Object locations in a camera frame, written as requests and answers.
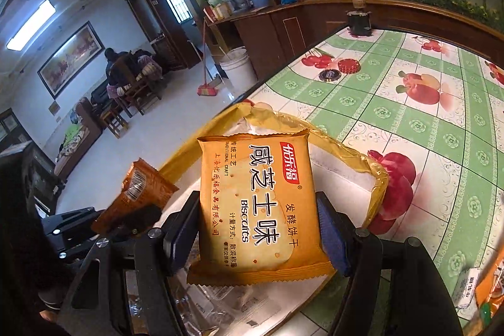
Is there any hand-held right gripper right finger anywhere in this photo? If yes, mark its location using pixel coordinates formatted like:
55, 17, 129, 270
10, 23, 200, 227
315, 191, 463, 336

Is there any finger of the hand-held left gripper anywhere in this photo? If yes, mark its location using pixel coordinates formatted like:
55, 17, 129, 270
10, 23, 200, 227
41, 207, 104, 262

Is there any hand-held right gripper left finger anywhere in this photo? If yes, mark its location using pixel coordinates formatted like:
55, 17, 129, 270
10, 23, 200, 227
57, 190, 202, 336

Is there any orange snack packet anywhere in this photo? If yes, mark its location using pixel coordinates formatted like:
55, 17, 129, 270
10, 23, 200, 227
474, 255, 504, 307
90, 158, 180, 236

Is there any yellow plastic bag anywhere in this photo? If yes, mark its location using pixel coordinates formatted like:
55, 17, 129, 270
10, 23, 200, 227
118, 102, 390, 336

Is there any orange biscuit packet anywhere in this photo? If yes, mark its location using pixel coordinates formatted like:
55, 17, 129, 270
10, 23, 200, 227
187, 128, 335, 286

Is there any small white candy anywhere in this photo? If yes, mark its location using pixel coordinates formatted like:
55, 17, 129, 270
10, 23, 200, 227
451, 267, 491, 311

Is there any wooden bench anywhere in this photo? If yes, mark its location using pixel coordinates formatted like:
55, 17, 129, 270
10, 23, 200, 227
53, 98, 103, 181

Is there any small wooden stool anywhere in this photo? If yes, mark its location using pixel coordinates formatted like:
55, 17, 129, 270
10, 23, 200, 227
100, 111, 129, 139

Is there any green fruit-print tablecloth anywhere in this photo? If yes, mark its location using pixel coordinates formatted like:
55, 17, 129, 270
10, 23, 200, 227
242, 27, 504, 336

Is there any red broom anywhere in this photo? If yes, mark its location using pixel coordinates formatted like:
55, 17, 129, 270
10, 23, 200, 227
197, 19, 221, 97

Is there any wooden chair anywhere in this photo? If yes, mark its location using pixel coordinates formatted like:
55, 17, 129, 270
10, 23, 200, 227
112, 53, 163, 116

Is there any white plastic bucket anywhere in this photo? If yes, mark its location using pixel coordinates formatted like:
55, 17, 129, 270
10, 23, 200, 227
218, 47, 258, 93

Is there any ceiling light panel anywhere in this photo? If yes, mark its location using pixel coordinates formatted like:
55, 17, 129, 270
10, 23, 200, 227
6, 0, 56, 51

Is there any brown wooden cabinet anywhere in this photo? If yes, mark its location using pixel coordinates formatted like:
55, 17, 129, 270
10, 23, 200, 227
205, 0, 504, 85

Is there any dark glass jar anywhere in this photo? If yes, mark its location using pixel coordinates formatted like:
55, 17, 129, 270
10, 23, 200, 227
346, 0, 373, 37

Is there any orange carton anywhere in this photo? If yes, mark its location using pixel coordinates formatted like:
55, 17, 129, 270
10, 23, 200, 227
205, 3, 233, 22

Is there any barred window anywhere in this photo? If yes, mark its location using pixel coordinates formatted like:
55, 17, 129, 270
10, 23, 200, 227
157, 0, 193, 24

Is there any framed wall painting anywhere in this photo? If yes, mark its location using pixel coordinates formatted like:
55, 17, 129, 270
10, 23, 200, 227
37, 21, 105, 99

